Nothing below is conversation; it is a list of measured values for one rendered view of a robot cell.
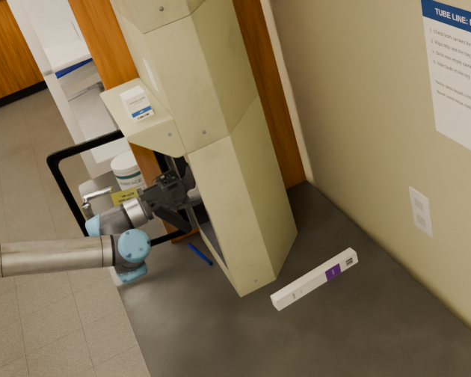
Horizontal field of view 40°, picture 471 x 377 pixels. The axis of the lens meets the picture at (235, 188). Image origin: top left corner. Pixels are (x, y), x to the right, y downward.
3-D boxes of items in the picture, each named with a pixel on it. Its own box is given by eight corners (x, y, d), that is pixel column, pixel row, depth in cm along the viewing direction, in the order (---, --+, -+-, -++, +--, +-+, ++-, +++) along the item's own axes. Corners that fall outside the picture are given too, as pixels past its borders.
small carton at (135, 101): (147, 107, 152) (138, 84, 149) (154, 114, 148) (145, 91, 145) (128, 116, 151) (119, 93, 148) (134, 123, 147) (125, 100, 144)
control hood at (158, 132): (151, 108, 176) (138, 76, 171) (187, 154, 149) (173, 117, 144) (112, 126, 174) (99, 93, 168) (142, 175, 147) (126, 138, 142)
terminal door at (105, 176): (194, 231, 197) (149, 119, 176) (99, 265, 196) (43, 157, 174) (193, 230, 198) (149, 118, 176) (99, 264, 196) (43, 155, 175)
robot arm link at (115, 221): (99, 252, 168) (85, 224, 170) (137, 233, 170) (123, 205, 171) (95, 248, 161) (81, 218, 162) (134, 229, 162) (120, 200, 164)
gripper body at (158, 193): (183, 179, 164) (140, 200, 162) (194, 205, 168) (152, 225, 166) (174, 167, 170) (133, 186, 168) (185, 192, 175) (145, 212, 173)
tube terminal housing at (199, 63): (272, 205, 206) (201, -32, 164) (321, 258, 179) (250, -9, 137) (202, 238, 201) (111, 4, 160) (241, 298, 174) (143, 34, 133)
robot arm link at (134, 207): (137, 233, 166) (130, 218, 173) (153, 225, 167) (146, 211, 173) (126, 211, 162) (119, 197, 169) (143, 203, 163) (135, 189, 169)
